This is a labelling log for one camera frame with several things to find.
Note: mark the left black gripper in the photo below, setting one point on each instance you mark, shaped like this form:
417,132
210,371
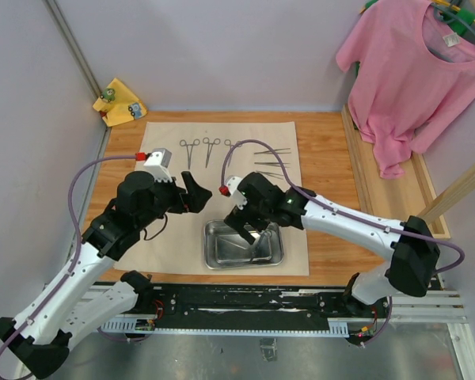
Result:
195,197

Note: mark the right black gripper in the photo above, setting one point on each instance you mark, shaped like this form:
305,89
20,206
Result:
237,219

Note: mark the beige cloth wrap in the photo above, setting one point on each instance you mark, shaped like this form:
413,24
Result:
179,249

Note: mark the steel surgical forceps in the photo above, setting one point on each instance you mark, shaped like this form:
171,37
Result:
275,151

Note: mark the stainless steel tray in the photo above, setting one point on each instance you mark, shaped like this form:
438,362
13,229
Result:
225,248

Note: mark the steel hemostat clamp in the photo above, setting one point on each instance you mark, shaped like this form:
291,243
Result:
210,144

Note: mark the long steel hemostat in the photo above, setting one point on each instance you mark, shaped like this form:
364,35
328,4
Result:
232,146

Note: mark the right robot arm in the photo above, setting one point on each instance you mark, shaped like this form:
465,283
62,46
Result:
408,248

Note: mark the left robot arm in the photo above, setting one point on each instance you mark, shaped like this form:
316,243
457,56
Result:
43,334

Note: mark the yellow printed cloth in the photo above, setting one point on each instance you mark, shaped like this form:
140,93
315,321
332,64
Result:
118,105

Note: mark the pink t-shirt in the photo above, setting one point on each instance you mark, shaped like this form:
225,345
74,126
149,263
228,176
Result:
415,78

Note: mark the wooden pole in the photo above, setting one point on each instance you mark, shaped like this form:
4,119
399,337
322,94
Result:
454,193

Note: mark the green clothes hanger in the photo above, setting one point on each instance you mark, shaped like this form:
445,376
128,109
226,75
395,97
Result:
460,20

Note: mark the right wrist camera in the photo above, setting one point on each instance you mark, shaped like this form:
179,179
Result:
229,189

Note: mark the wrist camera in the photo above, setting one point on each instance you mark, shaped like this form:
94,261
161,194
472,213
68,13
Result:
153,167
229,189

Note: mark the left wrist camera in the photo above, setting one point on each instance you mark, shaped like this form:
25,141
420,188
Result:
153,167

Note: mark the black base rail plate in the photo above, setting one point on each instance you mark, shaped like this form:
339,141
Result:
257,308

